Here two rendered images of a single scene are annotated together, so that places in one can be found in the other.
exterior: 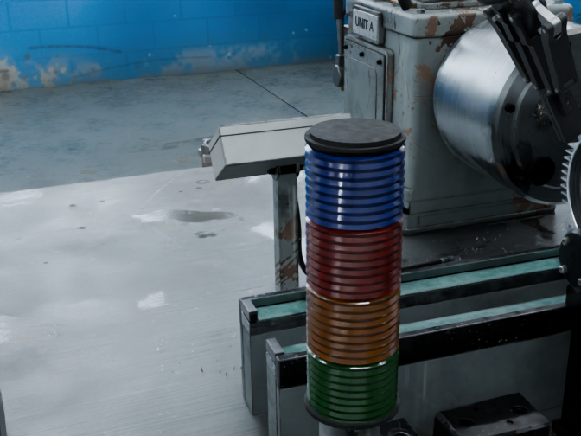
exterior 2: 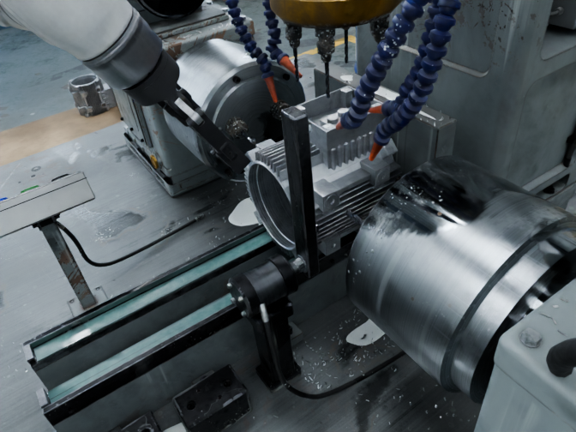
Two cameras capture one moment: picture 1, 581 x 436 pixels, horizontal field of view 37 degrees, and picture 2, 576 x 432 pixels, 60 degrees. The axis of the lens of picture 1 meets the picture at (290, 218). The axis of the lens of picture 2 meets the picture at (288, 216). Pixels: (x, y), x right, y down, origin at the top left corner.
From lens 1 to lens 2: 0.42 m
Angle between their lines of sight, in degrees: 20
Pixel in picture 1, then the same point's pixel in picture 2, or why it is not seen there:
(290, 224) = (63, 254)
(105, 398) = not seen: outside the picture
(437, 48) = not seen: hidden behind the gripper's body
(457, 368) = (185, 358)
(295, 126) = (39, 195)
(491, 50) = (189, 85)
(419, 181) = (173, 163)
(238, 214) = not seen: hidden behind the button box
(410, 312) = (153, 313)
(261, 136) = (12, 210)
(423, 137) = (167, 135)
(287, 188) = (51, 233)
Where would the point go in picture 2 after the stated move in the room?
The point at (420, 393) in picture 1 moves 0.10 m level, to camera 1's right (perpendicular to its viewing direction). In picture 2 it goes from (163, 381) to (227, 362)
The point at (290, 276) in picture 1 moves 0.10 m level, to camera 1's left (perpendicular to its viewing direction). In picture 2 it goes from (78, 282) to (21, 297)
